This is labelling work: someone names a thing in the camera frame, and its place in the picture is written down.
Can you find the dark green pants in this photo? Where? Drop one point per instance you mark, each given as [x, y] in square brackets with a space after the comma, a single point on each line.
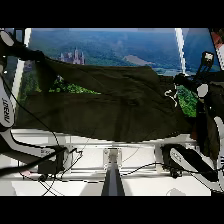
[116, 110]

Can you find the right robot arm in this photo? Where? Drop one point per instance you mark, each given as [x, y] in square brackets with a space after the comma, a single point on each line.
[186, 157]

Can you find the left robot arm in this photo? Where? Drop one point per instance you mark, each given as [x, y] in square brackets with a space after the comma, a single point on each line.
[6, 111]

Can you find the red garment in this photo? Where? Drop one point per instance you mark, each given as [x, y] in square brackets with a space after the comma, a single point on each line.
[218, 38]

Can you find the silver frame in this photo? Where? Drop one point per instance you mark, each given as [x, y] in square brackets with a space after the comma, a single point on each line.
[113, 156]

